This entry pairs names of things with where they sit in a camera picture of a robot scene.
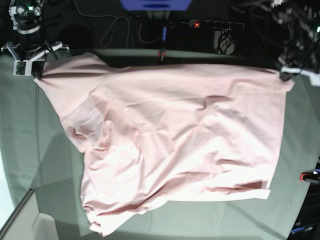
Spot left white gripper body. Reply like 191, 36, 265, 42
277, 57, 320, 87

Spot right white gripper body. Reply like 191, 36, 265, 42
0, 41, 70, 76

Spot pink t-shirt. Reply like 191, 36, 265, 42
34, 53, 295, 237

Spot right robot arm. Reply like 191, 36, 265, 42
0, 0, 70, 79

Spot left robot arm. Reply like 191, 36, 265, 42
249, 0, 320, 87

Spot grey-green table cloth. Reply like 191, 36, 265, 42
0, 55, 320, 240

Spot right red black clamp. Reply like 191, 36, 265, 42
299, 169, 320, 185

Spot red black clamp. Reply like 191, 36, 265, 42
299, 169, 320, 185
158, 50, 166, 63

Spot black power strip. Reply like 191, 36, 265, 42
188, 19, 245, 31

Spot blue box on stand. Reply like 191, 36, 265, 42
120, 0, 192, 11

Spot centre red black clamp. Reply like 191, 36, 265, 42
158, 50, 166, 63

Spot white bin corner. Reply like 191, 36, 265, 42
0, 189, 59, 240

